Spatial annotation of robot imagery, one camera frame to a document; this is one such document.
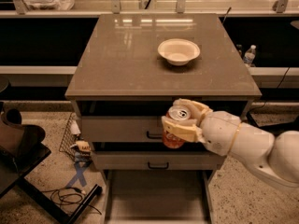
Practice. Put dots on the wire mesh basket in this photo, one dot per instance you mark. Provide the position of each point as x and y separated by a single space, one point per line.
71 134

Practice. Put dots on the white paper bowl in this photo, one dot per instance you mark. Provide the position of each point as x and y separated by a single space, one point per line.
178 51

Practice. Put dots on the grey top drawer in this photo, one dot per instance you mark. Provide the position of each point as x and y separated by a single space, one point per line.
122 129

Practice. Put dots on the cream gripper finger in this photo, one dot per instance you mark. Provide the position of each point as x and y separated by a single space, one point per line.
198 110
186 130

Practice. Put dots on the grey drawer cabinet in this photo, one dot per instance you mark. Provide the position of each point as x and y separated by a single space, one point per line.
122 74

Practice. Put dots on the black table leg left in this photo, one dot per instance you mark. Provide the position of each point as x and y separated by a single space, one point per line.
65 204

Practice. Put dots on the clear water bottle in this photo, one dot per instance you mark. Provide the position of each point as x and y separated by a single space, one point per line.
249 56

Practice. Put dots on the grey drawer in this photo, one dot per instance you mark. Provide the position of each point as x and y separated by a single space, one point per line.
122 129
145 160

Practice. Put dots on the red coke can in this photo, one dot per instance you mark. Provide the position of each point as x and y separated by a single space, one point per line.
175 113

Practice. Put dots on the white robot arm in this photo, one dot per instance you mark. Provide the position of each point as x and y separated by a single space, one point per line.
273 159

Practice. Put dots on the blue tape cross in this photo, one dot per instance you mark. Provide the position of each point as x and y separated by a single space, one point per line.
80 168

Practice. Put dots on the open bottom drawer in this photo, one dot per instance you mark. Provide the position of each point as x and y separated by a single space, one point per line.
158 197

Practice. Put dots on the grey middle drawer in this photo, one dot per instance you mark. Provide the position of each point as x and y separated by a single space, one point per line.
145 160

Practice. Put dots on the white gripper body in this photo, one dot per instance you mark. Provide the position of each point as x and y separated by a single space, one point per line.
219 132

